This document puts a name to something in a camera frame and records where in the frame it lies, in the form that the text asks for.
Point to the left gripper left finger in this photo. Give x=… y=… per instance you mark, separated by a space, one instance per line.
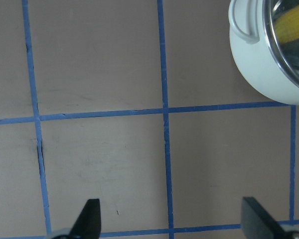
x=88 y=223

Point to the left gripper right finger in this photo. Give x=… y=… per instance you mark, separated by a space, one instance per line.
x=257 y=223

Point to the yellow corn cob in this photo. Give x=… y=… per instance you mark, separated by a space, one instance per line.
x=287 y=26

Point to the glass pot lid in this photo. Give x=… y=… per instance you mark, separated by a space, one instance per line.
x=286 y=56

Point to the pale green cooking pot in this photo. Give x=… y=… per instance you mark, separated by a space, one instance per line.
x=252 y=55

